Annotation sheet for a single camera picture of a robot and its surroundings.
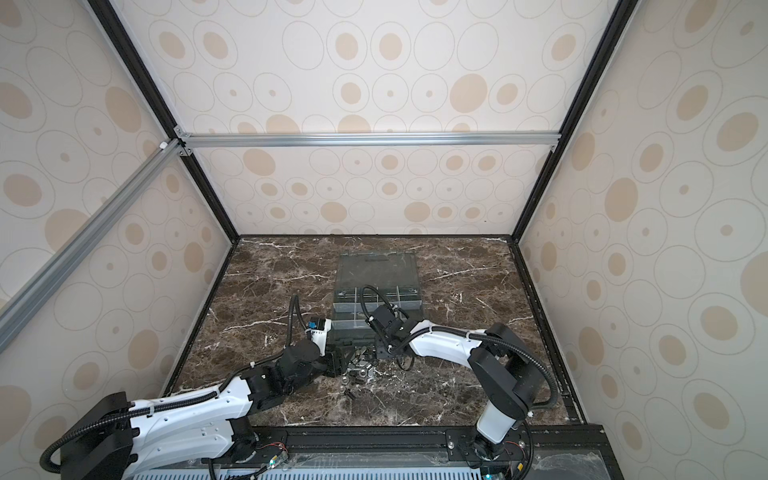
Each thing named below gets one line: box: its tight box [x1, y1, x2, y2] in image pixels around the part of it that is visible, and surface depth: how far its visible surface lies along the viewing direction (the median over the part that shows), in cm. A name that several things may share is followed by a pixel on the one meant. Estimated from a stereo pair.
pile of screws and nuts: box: [339, 345, 387, 401], surface depth 87 cm
